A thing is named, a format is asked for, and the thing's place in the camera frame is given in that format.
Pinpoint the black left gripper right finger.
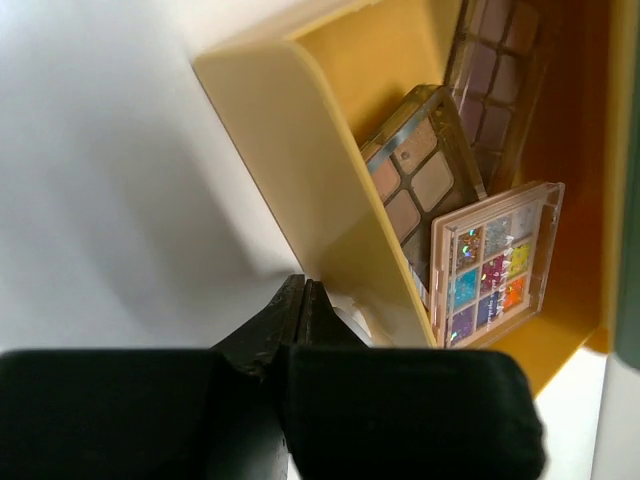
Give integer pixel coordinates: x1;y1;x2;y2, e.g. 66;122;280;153
278;280;546;479

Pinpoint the long pink-brown eyeshadow palette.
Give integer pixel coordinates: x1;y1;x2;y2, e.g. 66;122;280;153
444;0;561;195

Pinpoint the colourful square eyeshadow palette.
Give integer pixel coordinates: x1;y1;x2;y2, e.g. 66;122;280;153
428;181;565;348

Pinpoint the brown eyeshadow palette silver case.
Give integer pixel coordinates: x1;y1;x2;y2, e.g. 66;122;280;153
359;84;486;305

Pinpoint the yellow bottom drawer box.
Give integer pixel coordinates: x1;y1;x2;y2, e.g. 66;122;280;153
194;1;639;391

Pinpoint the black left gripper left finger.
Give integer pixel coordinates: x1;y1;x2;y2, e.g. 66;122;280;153
1;274;305;479

